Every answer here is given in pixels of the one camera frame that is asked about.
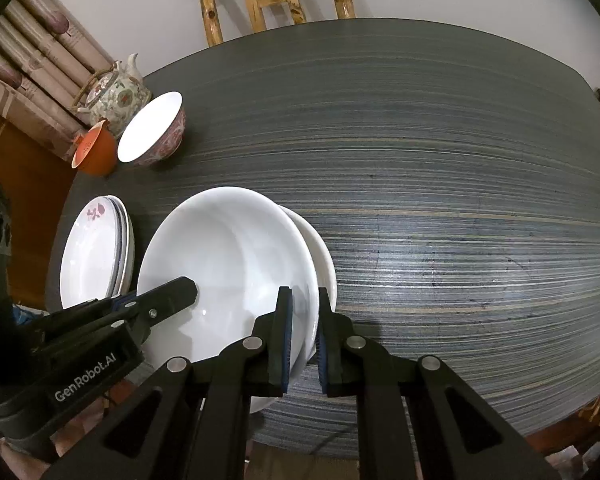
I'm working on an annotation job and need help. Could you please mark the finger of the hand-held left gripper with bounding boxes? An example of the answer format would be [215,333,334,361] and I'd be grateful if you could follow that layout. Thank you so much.
[42,295,140,335]
[124,276,200,342]

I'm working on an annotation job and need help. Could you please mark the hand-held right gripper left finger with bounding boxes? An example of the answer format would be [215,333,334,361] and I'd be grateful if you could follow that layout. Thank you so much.
[40,286,295,480]

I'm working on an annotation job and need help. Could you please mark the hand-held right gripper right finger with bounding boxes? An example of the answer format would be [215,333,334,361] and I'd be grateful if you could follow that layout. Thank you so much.
[312,287,563,480]

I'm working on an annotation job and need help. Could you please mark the green-rimmed pink flower plate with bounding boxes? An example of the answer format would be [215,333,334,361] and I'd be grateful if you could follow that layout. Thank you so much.
[59,195,122,311]

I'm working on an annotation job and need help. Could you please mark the blue-rimmed pink flower plate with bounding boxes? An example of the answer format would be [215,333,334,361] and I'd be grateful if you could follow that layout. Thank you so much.
[105,196,130,297]

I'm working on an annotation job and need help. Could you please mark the white bowl pink flowers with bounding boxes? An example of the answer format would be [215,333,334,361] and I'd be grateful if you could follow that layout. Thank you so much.
[275,205,339,367]
[136,186,322,414]

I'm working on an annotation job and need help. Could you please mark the blue foam mat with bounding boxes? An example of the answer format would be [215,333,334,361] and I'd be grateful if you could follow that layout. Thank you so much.
[12,302,49,327]

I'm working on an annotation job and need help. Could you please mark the wooden cabinet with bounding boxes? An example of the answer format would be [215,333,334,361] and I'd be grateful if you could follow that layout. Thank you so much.
[0,105,79,311]

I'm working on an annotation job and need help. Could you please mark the orange clay teacup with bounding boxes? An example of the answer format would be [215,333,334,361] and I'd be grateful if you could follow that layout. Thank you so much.
[71,119,119,177]

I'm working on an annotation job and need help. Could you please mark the wide white bowl pink pattern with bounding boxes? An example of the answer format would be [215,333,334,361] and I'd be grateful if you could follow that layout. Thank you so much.
[116,91,187,169]

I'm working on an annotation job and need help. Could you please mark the floral ceramic teapot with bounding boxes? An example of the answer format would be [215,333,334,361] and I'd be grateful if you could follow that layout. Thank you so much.
[71,53,153,127]

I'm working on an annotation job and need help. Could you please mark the beige patterned curtain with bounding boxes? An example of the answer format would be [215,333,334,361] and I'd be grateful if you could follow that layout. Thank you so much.
[0,0,117,162]

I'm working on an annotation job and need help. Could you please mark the bamboo chair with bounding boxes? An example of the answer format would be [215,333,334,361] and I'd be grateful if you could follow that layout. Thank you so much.
[184,0,357,47]

